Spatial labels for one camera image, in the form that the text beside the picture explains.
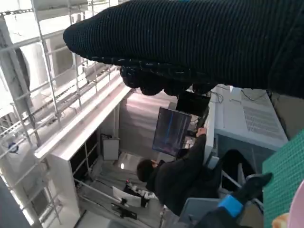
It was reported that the pink bowl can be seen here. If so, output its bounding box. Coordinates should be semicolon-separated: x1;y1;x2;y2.
288;187;304;228

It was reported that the black electronics box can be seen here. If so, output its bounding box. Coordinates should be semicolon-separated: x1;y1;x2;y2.
175;91;211;117

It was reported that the bare black left hand blue tape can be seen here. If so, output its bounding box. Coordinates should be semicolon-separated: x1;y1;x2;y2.
190;172;273;228

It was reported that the green cutting mat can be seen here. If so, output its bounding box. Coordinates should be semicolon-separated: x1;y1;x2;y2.
262;129;304;228

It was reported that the round toy bread bun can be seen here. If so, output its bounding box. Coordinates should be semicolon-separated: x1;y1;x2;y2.
272;213;290;228

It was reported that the dark computer monitor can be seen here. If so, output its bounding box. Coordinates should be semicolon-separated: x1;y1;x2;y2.
152;106;192;157

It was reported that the white desk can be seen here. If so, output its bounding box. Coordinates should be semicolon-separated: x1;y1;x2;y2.
203;102;217;167

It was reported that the black knitted gloved right hand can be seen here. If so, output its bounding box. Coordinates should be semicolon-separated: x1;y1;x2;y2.
63;0;304;98

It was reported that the wire mesh cable tray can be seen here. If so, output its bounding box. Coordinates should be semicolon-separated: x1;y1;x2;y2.
0;0;124;162

